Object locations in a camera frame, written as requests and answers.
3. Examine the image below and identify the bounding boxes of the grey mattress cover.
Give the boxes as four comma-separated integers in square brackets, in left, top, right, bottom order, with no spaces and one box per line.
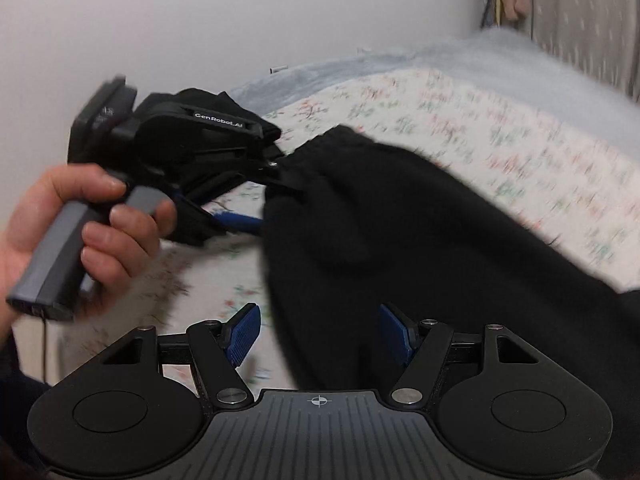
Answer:
[230,28,639,138]

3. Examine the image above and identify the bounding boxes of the grey dotted curtain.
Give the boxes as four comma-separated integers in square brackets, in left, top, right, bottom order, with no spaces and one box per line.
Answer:
[532,0,639,102]

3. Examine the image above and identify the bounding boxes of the black pants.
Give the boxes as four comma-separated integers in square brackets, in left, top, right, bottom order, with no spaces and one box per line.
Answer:
[262,126,639,478]

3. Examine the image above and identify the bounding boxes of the person's left hand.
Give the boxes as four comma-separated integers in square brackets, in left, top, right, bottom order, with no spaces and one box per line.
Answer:
[1,165,177,337]

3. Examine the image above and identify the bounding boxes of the floral bed sheet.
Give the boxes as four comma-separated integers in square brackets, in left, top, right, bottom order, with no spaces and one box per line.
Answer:
[16,68,639,384]

